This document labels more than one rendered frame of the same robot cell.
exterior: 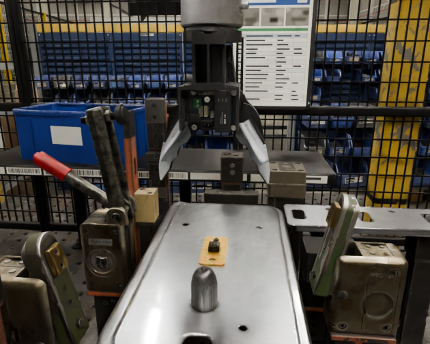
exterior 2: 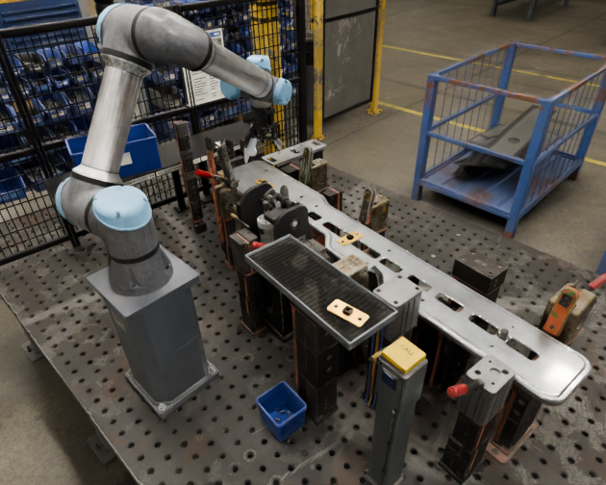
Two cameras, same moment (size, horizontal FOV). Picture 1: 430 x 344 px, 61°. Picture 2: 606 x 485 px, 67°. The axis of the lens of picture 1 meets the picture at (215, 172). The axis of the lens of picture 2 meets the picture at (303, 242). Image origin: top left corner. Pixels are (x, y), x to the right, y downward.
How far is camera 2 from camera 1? 1.31 m
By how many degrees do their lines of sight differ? 43
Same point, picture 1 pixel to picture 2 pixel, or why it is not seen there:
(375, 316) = (321, 183)
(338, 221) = (309, 156)
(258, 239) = (272, 174)
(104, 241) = (231, 195)
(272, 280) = (293, 184)
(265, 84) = (205, 89)
